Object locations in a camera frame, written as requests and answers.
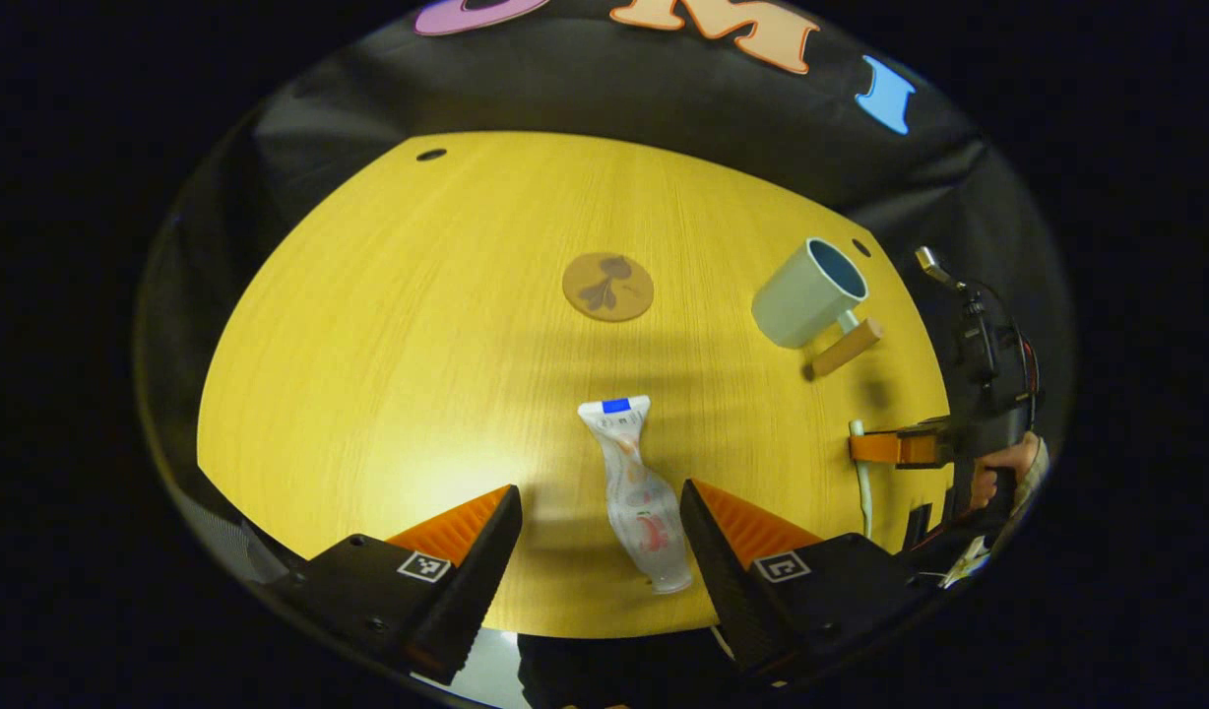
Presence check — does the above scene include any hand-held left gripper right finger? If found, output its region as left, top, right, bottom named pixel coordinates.
left=680, top=480, right=945, bottom=682

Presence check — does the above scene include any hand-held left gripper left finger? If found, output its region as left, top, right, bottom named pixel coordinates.
left=260, top=484, right=524, bottom=687

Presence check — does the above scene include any pale green toothbrush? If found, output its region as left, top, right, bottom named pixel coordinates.
left=849, top=420, right=876, bottom=541

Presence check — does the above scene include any white toothpaste tube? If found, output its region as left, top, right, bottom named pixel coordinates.
left=578, top=396, right=694, bottom=595

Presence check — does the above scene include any pale cup with wooden handle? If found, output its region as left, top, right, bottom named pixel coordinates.
left=751, top=237, right=883, bottom=379

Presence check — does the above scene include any round brown coaster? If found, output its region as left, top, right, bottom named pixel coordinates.
left=562, top=252, right=656, bottom=323

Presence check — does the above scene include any grey ribbed panel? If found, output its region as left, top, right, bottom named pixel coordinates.
left=199, top=487, right=292, bottom=584

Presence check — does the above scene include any black backdrop cloth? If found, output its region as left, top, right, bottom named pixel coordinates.
left=137, top=0, right=1073, bottom=552

